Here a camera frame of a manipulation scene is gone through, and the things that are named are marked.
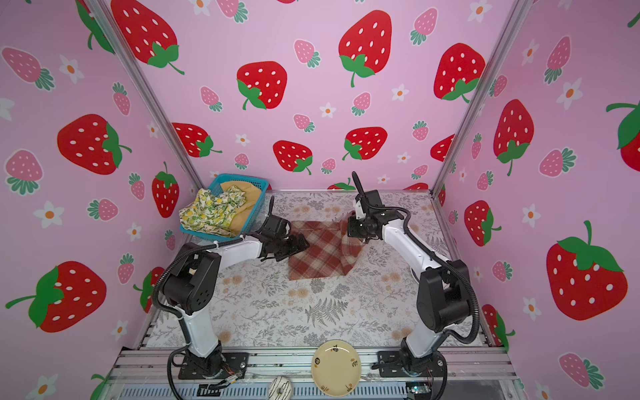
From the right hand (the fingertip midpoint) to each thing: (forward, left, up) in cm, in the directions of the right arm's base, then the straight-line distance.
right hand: (347, 228), depth 89 cm
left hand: (-3, +17, -11) cm, 20 cm away
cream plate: (-42, 0, -15) cm, 45 cm away
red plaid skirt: (-2, +6, -14) cm, 15 cm away
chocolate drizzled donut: (-49, +15, -14) cm, 53 cm away
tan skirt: (+12, +48, -12) cm, 51 cm away
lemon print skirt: (+6, +58, -6) cm, 59 cm away
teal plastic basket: (+21, +63, -5) cm, 66 cm away
